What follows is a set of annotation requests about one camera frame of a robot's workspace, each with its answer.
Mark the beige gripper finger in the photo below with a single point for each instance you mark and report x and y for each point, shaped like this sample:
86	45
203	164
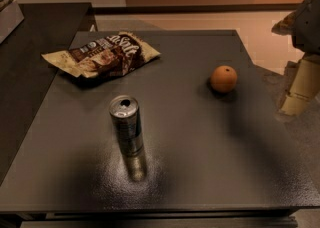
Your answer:
285	26
304	86

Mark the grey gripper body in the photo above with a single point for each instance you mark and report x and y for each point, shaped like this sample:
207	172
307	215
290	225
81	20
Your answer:
308	25

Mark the orange fruit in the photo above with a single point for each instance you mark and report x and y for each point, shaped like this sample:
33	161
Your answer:
223	79

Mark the silver redbull can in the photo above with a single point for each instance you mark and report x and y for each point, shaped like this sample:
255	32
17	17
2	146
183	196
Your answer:
125	115

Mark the brown chip bag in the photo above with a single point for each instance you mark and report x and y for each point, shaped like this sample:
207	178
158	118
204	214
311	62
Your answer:
110	56

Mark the grey box at left edge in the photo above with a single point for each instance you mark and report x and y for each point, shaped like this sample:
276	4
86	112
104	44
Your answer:
10	17

